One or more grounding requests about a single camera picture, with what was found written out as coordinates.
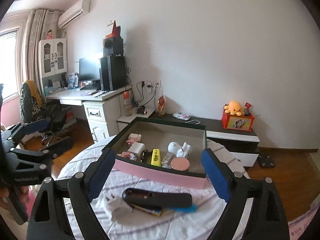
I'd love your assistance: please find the white travel plug adapter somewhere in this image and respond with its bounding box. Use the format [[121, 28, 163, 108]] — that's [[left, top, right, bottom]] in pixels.
[[101, 194, 132, 222]]

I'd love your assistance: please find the blue highlighter pen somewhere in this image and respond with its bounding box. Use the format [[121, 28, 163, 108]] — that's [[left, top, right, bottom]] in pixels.
[[171, 204, 197, 213]]

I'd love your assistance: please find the pink brick donut model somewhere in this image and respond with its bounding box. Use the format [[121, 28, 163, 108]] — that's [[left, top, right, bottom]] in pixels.
[[117, 151, 137, 161]]

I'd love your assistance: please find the white brick kitty model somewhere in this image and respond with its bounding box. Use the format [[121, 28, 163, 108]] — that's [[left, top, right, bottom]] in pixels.
[[126, 133, 142, 146]]

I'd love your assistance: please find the white power adapter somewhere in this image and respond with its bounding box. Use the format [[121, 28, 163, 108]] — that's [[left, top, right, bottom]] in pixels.
[[128, 142, 145, 158]]

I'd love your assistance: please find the rose gold lidded jar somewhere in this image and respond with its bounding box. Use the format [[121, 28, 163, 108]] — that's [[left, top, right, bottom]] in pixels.
[[170, 157, 190, 171]]

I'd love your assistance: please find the white cat figurine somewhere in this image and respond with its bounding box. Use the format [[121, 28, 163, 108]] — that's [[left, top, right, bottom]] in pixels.
[[176, 142, 193, 159]]

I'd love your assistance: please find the black remote control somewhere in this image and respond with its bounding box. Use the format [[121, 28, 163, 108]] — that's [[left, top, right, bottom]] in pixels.
[[121, 188, 193, 210]]

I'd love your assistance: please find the yellow highlighter pen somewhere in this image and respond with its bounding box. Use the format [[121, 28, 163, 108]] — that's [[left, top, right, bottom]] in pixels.
[[150, 148, 161, 167]]

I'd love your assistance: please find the white earbuds case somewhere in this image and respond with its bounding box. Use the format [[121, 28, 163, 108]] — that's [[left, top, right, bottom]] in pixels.
[[168, 141, 182, 154]]

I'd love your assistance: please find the person's hand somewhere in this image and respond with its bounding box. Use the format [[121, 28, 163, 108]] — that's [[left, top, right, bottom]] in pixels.
[[0, 180, 29, 210]]

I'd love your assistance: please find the black office chair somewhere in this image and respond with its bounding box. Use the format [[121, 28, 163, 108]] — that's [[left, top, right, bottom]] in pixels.
[[20, 80, 68, 146]]

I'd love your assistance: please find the black floor scale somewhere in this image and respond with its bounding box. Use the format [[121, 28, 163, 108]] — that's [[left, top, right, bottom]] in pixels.
[[257, 154, 275, 168]]

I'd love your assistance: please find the striped white table cloth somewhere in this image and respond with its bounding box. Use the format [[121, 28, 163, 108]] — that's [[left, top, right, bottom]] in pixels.
[[57, 139, 249, 239]]

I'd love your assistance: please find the white desk with drawers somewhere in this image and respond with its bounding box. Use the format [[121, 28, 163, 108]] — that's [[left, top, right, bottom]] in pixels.
[[44, 84, 133, 143]]

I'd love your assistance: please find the white glass door cabinet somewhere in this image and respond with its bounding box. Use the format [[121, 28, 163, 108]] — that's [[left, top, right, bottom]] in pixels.
[[38, 38, 67, 89]]

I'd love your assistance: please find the low black white cabinet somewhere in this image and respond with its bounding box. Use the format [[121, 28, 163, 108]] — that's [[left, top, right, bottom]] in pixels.
[[116, 107, 261, 168]]

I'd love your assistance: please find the computer monitor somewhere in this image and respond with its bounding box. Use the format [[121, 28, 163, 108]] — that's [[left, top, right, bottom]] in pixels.
[[79, 57, 100, 81]]

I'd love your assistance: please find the orange capped bottle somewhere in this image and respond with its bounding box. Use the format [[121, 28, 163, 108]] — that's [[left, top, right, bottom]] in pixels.
[[123, 91, 132, 116]]

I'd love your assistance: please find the red orange storage box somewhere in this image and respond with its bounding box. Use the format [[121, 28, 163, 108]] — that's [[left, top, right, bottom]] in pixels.
[[221, 112, 255, 132]]

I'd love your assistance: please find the black computer tower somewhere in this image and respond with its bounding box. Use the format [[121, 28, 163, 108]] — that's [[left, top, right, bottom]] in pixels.
[[99, 55, 126, 91]]

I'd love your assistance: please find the beige curtain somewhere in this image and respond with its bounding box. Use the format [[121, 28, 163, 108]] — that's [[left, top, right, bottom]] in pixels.
[[21, 9, 60, 87]]

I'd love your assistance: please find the orange octopus plush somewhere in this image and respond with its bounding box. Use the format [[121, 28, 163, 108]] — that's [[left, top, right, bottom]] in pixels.
[[223, 100, 243, 116]]

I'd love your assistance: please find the black speaker box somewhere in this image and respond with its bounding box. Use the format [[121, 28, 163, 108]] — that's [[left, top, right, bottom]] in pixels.
[[103, 37, 124, 56]]

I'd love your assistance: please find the pink green storage box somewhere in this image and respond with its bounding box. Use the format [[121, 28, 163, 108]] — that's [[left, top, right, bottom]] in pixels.
[[105, 118, 207, 189]]

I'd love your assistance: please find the snack bag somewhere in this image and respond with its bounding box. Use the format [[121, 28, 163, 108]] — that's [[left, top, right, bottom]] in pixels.
[[157, 95, 166, 117]]

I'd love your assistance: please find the red paper bag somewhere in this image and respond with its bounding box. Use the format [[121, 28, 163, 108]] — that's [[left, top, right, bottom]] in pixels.
[[105, 21, 121, 38]]

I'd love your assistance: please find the white air conditioner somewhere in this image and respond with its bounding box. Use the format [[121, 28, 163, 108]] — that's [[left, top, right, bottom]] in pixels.
[[58, 0, 91, 29]]

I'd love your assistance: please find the patterned face mask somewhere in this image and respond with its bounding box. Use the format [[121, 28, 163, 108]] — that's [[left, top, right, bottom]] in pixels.
[[172, 112, 191, 121]]

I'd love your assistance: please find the wall power outlet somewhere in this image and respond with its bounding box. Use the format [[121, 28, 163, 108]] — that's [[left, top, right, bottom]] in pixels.
[[139, 80, 162, 88]]

